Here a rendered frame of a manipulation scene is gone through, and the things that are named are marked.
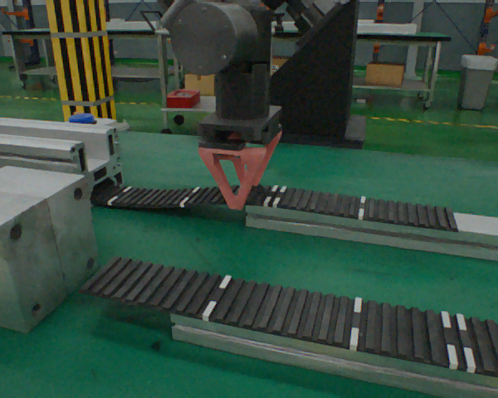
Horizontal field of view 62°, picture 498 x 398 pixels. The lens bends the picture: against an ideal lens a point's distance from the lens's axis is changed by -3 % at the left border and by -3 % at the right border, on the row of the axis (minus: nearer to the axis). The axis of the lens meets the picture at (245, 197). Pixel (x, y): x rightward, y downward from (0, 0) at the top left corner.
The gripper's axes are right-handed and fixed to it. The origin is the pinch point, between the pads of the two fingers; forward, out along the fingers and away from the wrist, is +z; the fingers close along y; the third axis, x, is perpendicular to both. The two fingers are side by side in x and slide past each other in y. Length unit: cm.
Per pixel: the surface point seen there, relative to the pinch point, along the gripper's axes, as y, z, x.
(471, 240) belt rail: 1.9, 1.4, 24.4
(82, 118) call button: -12.0, -4.1, -29.8
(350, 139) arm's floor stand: -39.2, 3.6, 9.9
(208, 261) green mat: 9.9, 3.4, -0.5
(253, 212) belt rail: 1.9, 1.4, 1.8
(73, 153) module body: 4.3, -4.3, -19.1
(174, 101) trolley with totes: -268, 47, -139
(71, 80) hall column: -252, 31, -223
